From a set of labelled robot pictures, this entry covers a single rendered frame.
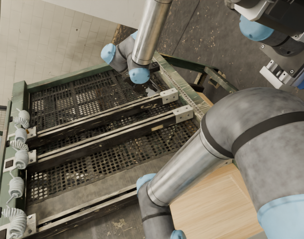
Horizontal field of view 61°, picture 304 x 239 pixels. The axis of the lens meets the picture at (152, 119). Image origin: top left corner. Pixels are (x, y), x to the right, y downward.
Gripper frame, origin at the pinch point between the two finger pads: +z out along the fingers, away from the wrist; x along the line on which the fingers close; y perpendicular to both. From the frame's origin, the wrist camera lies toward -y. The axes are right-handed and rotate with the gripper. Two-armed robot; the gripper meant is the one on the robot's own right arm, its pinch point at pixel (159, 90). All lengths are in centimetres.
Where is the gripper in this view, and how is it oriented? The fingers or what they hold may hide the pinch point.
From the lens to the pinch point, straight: 129.4
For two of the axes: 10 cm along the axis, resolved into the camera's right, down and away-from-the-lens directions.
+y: -7.6, 5.9, 2.9
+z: 5.9, 4.3, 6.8
